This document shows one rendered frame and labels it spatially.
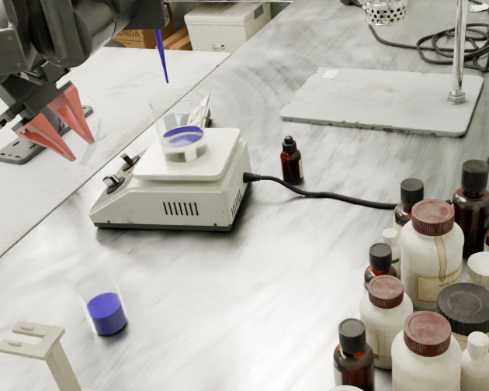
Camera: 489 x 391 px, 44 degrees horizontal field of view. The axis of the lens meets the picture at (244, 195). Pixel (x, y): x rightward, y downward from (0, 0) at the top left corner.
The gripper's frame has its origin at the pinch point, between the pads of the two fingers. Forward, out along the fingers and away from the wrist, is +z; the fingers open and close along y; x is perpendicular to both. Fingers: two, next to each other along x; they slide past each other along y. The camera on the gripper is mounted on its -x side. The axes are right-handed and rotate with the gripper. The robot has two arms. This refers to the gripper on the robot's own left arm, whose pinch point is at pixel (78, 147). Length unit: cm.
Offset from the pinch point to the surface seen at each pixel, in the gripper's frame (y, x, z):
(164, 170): 3.0, -8.2, 8.2
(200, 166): 5.6, -11.4, 10.5
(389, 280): -1.9, -37.8, 22.8
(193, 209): 1.9, -9.3, 14.3
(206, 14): 167, 172, 16
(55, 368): -24.5, -24.5, 8.7
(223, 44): 162, 169, 32
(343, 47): 61, 10, 23
